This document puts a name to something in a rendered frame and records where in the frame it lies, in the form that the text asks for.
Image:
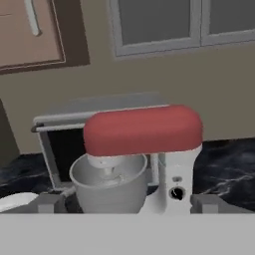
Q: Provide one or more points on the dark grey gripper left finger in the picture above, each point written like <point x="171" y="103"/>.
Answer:
<point x="50" y="203"/>

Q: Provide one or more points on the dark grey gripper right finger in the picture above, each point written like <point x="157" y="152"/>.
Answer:
<point x="205" y="203"/>

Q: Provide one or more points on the grey stand mixer bowl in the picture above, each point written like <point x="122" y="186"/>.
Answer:
<point x="109" y="192"/>

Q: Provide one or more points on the red and white stand mixer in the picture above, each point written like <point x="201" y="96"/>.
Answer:
<point x="166" y="132"/>

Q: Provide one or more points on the white plate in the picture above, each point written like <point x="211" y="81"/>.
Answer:
<point x="15" y="201"/>

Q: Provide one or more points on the grey toaster oven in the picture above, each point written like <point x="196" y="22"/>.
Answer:
<point x="63" y="149"/>

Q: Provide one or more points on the grey framed window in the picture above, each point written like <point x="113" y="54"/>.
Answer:
<point x="186" y="23"/>

